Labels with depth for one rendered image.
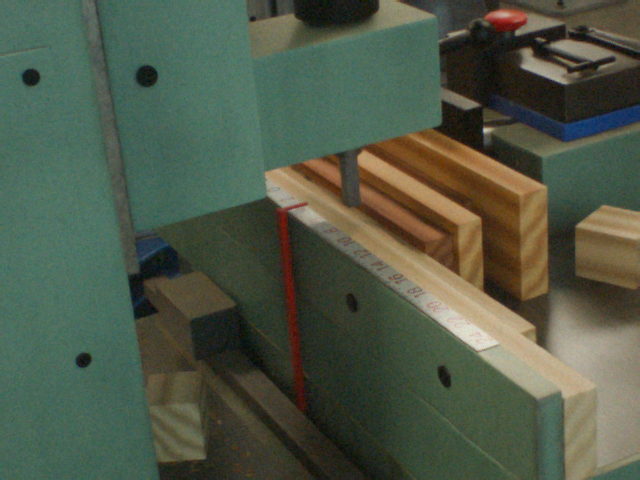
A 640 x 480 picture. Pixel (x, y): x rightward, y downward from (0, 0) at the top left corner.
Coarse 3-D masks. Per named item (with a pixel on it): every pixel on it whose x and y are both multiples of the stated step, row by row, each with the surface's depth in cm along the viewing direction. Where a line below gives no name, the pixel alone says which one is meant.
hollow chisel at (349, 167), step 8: (344, 160) 81; (352, 160) 81; (344, 168) 82; (352, 168) 82; (344, 176) 82; (352, 176) 82; (344, 184) 82; (352, 184) 82; (344, 192) 82; (352, 192) 82; (360, 192) 82; (344, 200) 83; (352, 200) 82; (360, 200) 83
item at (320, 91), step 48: (384, 0) 81; (288, 48) 73; (336, 48) 75; (384, 48) 76; (432, 48) 78; (288, 96) 74; (336, 96) 76; (384, 96) 77; (432, 96) 79; (288, 144) 75; (336, 144) 77
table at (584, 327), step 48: (192, 240) 100; (240, 288) 93; (576, 288) 81; (624, 288) 80; (288, 336) 87; (336, 336) 79; (576, 336) 75; (624, 336) 75; (336, 384) 81; (384, 384) 75; (624, 384) 70; (384, 432) 76; (432, 432) 71; (624, 432) 66
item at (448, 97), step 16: (448, 96) 87; (448, 112) 86; (464, 112) 84; (480, 112) 85; (432, 128) 88; (448, 128) 86; (464, 128) 85; (480, 128) 85; (464, 144) 85; (480, 144) 85
